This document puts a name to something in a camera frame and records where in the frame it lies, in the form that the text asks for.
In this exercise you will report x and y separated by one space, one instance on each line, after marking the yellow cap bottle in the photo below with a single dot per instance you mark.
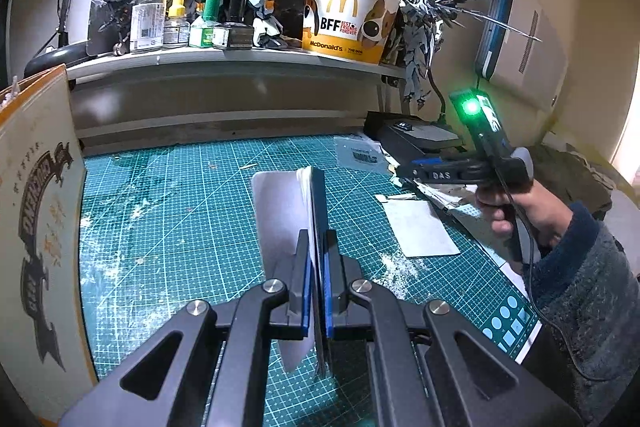
176 27

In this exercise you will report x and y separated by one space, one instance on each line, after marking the grey fleece sleeve forearm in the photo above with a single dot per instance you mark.
589 350

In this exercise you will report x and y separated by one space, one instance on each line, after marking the McDonald's paper bucket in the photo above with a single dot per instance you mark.
354 30

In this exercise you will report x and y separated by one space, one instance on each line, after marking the green cutting mat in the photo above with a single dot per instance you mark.
162 227

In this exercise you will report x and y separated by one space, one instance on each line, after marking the black flat device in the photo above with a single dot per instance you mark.
407 138

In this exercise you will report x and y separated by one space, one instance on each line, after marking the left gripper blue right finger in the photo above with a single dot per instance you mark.
340 315

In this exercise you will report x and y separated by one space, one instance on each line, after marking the cardboard box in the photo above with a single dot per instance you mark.
44 345

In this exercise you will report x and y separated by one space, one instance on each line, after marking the grey winged robot model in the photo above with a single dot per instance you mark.
421 33

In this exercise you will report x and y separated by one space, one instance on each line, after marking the white paper sheet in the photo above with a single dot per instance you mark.
418 229

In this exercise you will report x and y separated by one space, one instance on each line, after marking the person's right hand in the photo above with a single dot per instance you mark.
549 216

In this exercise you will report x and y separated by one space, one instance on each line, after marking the grey desk shelf riser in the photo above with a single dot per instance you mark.
187 95

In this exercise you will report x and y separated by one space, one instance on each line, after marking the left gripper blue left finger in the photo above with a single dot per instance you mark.
299 289

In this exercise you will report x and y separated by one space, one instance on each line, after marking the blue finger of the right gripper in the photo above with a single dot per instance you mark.
427 161

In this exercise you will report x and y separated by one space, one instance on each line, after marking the green cap bottle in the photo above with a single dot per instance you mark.
201 33

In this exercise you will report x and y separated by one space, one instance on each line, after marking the black desk lamp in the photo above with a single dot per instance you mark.
57 49

